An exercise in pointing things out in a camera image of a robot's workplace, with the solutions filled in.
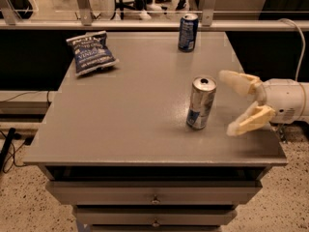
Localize silver Red Bull can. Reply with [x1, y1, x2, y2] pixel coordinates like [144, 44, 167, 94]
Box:
[186, 75, 216, 130]

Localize top grey drawer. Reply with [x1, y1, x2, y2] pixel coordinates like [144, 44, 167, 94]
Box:
[46, 181, 262, 205]

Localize lower grey drawer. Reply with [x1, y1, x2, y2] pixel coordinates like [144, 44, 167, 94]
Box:
[73, 207, 237, 227]

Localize black floor cables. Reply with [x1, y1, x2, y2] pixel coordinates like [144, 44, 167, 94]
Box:
[0, 128, 33, 175]

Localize grey drawer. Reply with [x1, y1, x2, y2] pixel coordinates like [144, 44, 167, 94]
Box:
[46, 181, 262, 205]
[73, 207, 237, 227]

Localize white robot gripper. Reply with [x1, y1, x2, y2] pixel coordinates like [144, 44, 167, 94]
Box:
[219, 70, 309, 136]

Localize blue Pepsi can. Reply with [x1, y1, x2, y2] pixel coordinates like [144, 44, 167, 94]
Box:
[178, 14, 199, 52]

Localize grey drawer cabinet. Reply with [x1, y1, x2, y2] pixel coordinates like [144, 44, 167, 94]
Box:
[24, 32, 287, 232]

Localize blue chips bag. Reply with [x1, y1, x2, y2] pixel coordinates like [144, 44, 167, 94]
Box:
[66, 31, 119, 76]

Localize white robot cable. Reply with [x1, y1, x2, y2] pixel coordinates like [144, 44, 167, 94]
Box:
[278, 17, 307, 121]

